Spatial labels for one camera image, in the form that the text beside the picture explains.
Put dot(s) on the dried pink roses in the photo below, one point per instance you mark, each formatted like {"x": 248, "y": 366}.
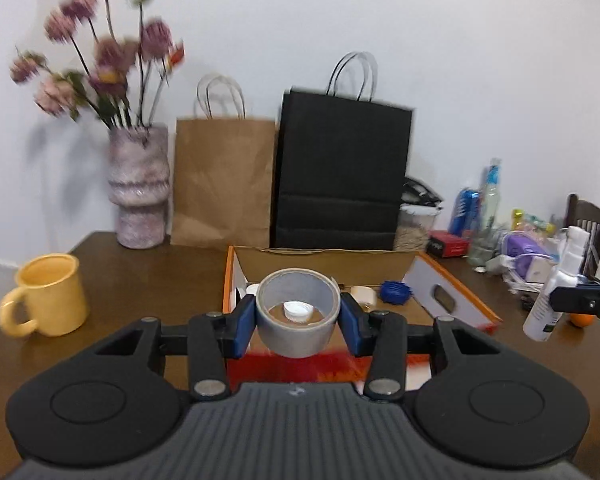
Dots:
{"x": 105, "y": 55}

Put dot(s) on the clear container with black lid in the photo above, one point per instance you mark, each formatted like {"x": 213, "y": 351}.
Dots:
{"x": 417, "y": 220}

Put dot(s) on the red cardboard box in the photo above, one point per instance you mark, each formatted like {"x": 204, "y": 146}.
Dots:
{"x": 430, "y": 285}

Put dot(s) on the white charger on purple pack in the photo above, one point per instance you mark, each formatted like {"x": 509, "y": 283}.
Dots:
{"x": 522, "y": 255}

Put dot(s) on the dark wooden chair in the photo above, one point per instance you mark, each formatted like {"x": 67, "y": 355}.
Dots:
{"x": 592, "y": 220}

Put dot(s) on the brown paper bag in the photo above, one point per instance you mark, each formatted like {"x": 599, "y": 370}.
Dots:
{"x": 225, "y": 180}

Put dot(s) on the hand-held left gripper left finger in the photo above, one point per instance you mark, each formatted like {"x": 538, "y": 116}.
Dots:
{"x": 245, "y": 325}

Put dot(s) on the white spray bottle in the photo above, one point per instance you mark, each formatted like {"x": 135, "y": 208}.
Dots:
{"x": 555, "y": 285}

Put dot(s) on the grey tape roll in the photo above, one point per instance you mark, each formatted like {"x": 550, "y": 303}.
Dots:
{"x": 297, "y": 335}

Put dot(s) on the small red box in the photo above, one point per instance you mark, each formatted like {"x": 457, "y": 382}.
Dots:
{"x": 447, "y": 244}

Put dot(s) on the pink speckled vase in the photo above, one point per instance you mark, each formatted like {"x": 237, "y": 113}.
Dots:
{"x": 139, "y": 190}

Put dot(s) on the blue drink can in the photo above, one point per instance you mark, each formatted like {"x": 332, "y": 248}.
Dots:
{"x": 462, "y": 212}

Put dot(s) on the white round cap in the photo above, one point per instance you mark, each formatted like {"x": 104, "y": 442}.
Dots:
{"x": 297, "y": 310}

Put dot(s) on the black paper bag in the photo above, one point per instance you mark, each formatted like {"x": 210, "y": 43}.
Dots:
{"x": 342, "y": 170}

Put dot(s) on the yellow mug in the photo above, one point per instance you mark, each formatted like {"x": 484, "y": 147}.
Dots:
{"x": 52, "y": 295}

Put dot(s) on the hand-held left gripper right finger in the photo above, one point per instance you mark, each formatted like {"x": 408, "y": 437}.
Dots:
{"x": 352, "y": 322}

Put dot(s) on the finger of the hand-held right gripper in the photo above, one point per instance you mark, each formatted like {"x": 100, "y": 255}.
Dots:
{"x": 587, "y": 300}

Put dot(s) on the clear plastic bottle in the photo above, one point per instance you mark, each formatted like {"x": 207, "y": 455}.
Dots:
{"x": 487, "y": 220}

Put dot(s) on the colourful snack packets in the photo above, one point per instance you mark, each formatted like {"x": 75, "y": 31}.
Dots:
{"x": 532, "y": 221}

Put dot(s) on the orange fruit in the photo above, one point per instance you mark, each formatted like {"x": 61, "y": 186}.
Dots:
{"x": 581, "y": 320}

